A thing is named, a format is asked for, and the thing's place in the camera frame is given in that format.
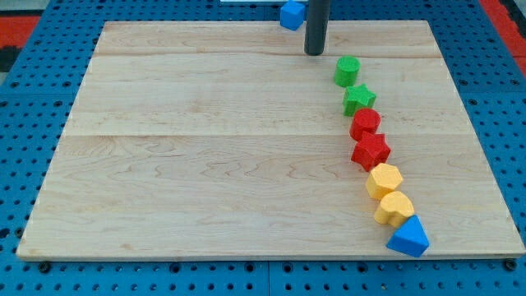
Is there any light wooden board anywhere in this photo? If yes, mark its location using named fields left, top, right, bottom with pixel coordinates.
left=16, top=21, right=525, bottom=261

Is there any green star block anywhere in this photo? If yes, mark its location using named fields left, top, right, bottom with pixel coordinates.
left=343, top=84, right=376, bottom=117

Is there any red cylinder block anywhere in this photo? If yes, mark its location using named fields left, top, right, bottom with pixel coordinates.
left=349, top=108, right=381, bottom=141

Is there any red star block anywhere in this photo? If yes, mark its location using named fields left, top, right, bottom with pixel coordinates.
left=351, top=132, right=391, bottom=172

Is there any green cylinder block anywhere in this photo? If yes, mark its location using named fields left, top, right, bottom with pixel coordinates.
left=334, top=55, right=361, bottom=87

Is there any yellow hexagon block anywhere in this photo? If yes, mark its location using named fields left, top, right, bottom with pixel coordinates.
left=366, top=163, right=404, bottom=200

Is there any blue cube block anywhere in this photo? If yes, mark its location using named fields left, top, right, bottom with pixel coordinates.
left=279, top=0, right=306, bottom=30

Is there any yellow heart block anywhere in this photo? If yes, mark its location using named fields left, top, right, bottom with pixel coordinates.
left=373, top=191, right=415, bottom=228

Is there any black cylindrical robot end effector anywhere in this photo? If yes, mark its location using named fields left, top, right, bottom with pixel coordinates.
left=304, top=0, right=331, bottom=56

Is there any blue triangle block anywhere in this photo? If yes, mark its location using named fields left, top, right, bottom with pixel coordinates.
left=386, top=215, right=430, bottom=257

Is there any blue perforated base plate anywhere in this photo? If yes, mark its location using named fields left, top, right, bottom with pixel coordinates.
left=1, top=1, right=525, bottom=295

